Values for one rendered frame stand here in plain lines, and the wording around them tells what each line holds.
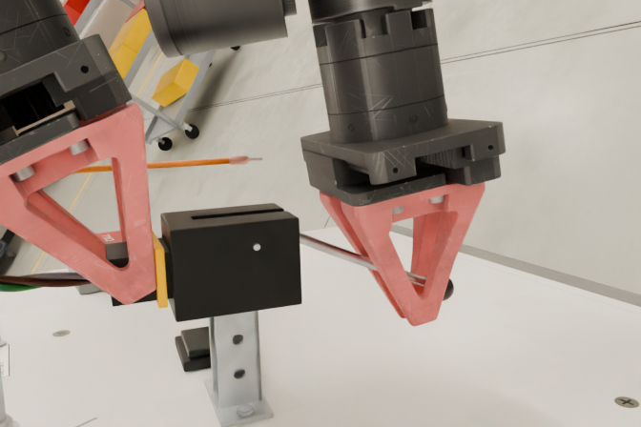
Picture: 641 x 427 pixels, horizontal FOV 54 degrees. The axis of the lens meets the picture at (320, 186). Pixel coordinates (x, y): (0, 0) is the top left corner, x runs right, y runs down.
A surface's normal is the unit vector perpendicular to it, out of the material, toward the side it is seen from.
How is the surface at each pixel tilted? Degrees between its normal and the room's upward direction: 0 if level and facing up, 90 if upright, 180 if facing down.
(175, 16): 91
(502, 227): 0
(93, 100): 83
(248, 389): 82
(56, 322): 55
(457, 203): 96
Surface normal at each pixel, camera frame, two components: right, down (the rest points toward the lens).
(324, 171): -0.93, 0.22
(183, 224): -0.03, -0.99
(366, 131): -0.40, 0.25
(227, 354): 0.33, 0.14
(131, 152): 0.48, 0.44
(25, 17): 0.72, -0.10
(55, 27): 0.87, -0.26
